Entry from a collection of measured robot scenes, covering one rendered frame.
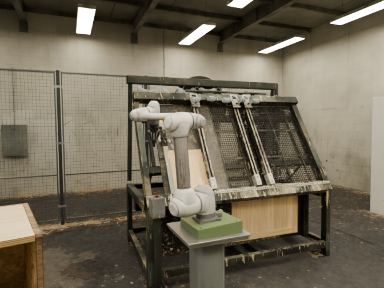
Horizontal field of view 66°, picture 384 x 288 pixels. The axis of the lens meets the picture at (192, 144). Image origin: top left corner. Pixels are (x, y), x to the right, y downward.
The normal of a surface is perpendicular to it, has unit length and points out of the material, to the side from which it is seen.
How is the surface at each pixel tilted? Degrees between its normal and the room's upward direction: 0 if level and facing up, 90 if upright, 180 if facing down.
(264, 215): 90
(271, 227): 90
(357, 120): 90
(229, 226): 90
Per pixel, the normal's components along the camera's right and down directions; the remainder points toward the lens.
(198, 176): 0.29, -0.49
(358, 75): -0.92, 0.03
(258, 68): 0.38, 0.04
